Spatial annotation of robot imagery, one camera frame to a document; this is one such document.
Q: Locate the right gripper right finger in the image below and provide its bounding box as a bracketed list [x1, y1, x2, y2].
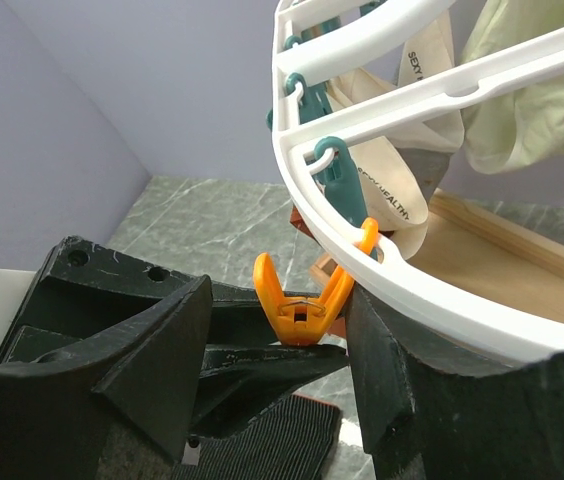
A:
[346, 287, 413, 453]

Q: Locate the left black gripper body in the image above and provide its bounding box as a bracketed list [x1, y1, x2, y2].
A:
[0, 235, 193, 363]

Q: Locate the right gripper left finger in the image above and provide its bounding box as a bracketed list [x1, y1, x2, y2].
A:
[94, 275, 213, 459]

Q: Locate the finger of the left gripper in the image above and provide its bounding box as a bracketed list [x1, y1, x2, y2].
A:
[189, 345, 348, 438]

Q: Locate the black striped underwear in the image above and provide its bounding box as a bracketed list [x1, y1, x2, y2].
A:
[172, 395, 342, 480]

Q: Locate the orange clothes peg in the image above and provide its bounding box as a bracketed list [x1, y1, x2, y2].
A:
[252, 217, 381, 347]

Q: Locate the white clip hanger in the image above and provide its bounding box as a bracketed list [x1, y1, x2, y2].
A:
[267, 0, 564, 365]

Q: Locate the rust brown underwear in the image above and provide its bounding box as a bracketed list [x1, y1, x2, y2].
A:
[289, 204, 316, 243]

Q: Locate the beige underwear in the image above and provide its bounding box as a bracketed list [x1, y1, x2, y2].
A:
[327, 11, 464, 259]

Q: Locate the pale green underwear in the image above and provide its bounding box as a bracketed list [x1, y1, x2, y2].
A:
[462, 0, 564, 174]

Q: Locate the teal clothes peg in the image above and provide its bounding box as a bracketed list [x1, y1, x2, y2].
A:
[312, 135, 378, 261]

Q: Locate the wooden drying rack frame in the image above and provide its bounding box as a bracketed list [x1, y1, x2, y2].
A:
[309, 188, 564, 351]

